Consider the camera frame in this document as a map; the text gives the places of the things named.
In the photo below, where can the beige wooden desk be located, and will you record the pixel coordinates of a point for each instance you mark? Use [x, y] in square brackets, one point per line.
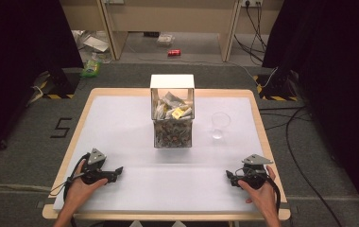
[171, 15]

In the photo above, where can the green packet on floor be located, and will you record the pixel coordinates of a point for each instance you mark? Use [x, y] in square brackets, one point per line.
[91, 66]

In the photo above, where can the wooden table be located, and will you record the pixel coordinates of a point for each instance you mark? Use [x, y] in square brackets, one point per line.
[73, 132]

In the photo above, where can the crumpled white plastic bag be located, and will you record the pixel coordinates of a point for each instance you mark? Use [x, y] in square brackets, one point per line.
[93, 42]

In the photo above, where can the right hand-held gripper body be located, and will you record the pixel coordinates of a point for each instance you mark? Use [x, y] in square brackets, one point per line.
[253, 170]

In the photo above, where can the clear plastic food box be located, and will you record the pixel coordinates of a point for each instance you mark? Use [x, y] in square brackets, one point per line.
[165, 40]

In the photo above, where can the pile of small packets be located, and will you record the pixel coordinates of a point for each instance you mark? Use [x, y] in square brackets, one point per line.
[173, 121]

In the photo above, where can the black curtain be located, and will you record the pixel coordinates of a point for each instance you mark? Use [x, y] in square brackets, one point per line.
[20, 63]
[332, 78]

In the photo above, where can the person's left hand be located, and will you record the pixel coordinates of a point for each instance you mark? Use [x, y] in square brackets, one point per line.
[80, 192]

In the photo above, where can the red drink can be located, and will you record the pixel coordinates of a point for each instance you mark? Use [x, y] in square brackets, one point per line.
[174, 52]

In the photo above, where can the person's right hand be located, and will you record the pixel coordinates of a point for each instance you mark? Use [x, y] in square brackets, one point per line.
[262, 195]

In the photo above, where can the clear box with white lid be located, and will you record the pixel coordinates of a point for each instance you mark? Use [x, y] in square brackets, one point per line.
[172, 110]

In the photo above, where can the white wall socket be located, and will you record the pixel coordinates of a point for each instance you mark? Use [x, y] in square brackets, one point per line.
[252, 3]

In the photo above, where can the white table mat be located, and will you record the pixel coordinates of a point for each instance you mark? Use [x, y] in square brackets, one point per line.
[168, 176]

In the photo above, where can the clear plastic cup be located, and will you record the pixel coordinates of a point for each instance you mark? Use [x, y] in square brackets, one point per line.
[220, 124]

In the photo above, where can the black stand base striped tape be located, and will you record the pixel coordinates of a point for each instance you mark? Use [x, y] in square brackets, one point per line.
[58, 85]
[275, 86]

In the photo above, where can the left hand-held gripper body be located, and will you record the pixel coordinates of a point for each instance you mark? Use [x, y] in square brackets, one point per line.
[94, 164]

